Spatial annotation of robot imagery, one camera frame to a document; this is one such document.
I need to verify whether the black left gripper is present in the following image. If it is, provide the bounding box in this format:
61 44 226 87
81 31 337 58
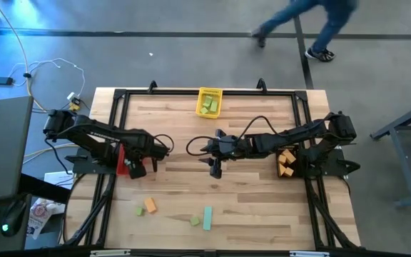
129 137 167 180

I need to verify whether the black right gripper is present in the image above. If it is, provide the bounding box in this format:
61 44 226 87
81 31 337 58
198 128 251 179

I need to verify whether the turquoise long wooden block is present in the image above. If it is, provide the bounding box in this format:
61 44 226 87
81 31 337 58
202 206 214 231

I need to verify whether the red plastic basket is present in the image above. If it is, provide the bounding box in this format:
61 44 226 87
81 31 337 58
116 143 153 176

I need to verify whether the orange rectangular wooden block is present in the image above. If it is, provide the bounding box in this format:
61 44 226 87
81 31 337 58
143 196 158 215

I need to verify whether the yellow plastic basket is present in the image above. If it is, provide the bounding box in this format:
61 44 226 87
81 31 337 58
195 86 224 120

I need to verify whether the black plastic basket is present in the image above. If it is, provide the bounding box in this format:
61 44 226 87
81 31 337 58
275 143 301 178

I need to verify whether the white paper sheet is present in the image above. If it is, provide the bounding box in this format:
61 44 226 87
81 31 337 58
44 171 76 190

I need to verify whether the yellow and white plug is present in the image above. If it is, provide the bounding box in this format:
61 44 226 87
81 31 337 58
66 91 82 112

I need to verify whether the black desk bar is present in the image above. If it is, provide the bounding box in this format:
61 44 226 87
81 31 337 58
19 173 71 204

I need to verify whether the printed snack bag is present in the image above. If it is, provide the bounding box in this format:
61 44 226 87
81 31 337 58
26 198 61 240

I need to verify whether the black computer mouse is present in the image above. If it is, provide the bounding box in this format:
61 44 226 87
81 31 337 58
0 199 28 238

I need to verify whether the grey desk panel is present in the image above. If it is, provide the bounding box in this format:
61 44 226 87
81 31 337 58
0 95 34 204

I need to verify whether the person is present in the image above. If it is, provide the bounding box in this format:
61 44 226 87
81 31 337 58
250 0 360 64

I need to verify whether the grey metal table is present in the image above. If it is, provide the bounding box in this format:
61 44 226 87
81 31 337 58
369 96 411 208

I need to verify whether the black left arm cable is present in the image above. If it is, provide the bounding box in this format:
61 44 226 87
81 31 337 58
153 133 175 153

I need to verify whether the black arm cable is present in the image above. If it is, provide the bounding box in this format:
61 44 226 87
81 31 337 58
186 114 285 157
153 133 175 153

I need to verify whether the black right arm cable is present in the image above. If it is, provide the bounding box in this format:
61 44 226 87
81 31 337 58
186 114 285 157

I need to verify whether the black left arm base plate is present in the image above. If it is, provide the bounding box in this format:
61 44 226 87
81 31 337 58
64 148 121 176

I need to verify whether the black metal table frame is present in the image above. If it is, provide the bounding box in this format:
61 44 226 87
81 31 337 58
61 87 363 251

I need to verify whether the silver metal bracket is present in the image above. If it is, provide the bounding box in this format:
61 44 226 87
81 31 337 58
289 251 331 257
90 249 131 257

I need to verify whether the white cable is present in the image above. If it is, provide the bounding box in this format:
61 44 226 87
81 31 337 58
8 57 86 104

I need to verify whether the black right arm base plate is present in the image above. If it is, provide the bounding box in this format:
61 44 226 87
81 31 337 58
298 148 362 179

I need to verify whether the beige cable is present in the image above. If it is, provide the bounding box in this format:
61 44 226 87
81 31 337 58
0 0 46 112

